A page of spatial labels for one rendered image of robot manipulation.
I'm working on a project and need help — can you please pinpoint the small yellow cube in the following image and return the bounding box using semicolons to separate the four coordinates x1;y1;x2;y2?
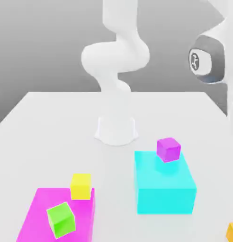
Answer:
70;173;92;200

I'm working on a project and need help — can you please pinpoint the large cyan box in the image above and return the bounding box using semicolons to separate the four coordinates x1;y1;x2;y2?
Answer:
134;150;197;215

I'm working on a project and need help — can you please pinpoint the small green cube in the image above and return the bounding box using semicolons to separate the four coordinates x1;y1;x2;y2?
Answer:
46;201;76;240

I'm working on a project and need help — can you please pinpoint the large magenta box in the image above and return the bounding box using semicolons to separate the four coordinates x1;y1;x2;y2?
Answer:
16;187;96;242

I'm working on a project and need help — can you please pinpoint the small purple cube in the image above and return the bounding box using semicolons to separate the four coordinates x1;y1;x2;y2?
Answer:
156;137;182;163

